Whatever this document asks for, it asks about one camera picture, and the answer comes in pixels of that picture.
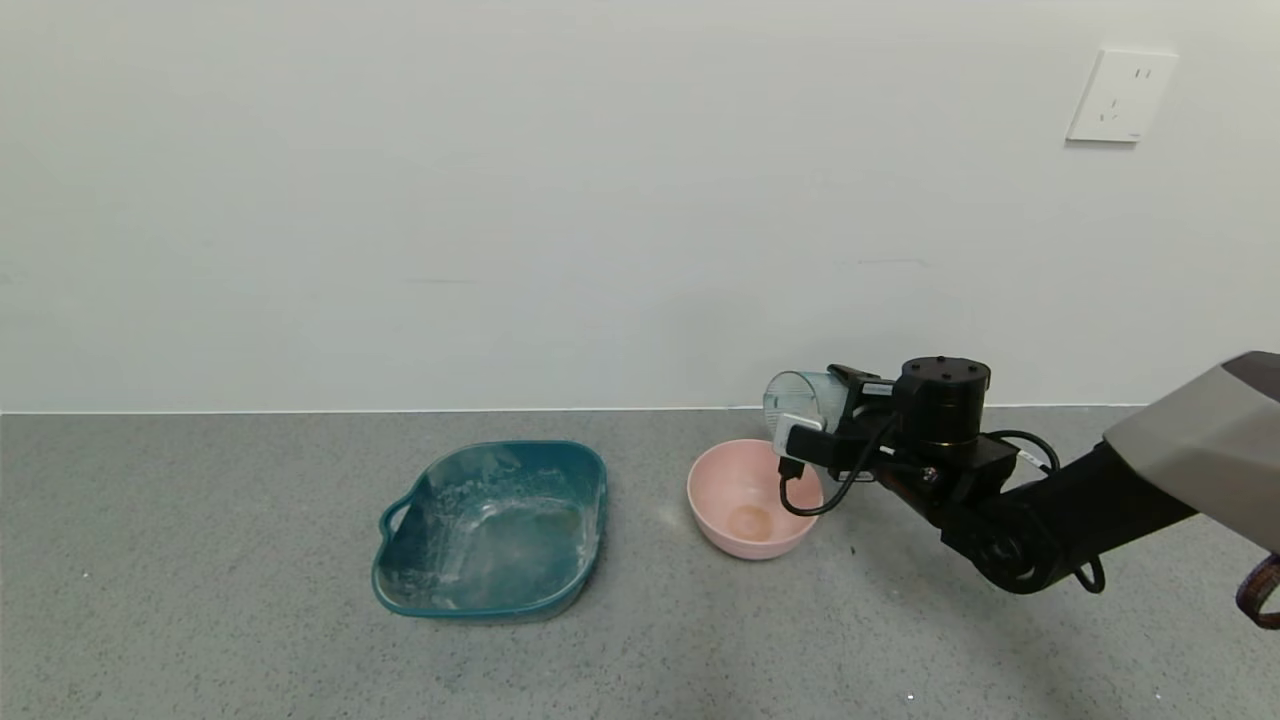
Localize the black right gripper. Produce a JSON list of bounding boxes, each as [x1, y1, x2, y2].
[[826, 363, 897, 482]]

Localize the translucent blue plastic cup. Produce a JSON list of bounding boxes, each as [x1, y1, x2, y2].
[[763, 370, 851, 446]]

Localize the pink bowl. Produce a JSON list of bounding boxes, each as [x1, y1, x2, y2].
[[686, 438, 825, 561]]

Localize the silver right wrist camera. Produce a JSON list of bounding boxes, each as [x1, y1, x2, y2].
[[773, 412, 836, 476]]

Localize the black camera cable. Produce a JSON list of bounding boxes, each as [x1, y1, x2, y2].
[[778, 415, 1106, 596]]

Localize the teal plastic tray with handle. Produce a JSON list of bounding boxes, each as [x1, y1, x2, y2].
[[372, 440, 609, 621]]

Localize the white wall socket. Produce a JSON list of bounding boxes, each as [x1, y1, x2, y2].
[[1066, 48, 1179, 144]]

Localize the dark arm cable loop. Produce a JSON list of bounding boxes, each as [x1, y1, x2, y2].
[[1235, 555, 1280, 631]]

